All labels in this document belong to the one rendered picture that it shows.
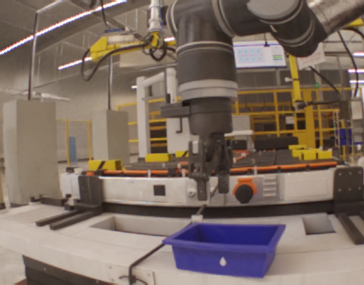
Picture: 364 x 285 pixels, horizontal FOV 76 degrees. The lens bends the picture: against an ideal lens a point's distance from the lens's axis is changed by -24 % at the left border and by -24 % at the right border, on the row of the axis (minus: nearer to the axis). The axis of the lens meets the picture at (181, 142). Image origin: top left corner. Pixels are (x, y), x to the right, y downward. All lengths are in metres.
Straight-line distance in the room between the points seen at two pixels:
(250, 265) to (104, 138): 7.49
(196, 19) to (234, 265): 0.46
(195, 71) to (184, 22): 0.10
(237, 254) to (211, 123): 0.25
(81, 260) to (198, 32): 0.60
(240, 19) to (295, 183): 0.63
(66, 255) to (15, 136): 4.78
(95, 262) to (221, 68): 0.53
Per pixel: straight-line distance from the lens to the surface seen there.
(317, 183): 0.98
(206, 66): 0.48
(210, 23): 0.51
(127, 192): 1.14
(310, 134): 11.93
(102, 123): 7.96
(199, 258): 0.60
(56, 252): 0.82
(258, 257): 0.55
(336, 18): 0.63
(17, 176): 5.53
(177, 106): 0.52
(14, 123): 5.52
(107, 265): 0.70
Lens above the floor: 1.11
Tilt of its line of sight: level
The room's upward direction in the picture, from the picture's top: 3 degrees counter-clockwise
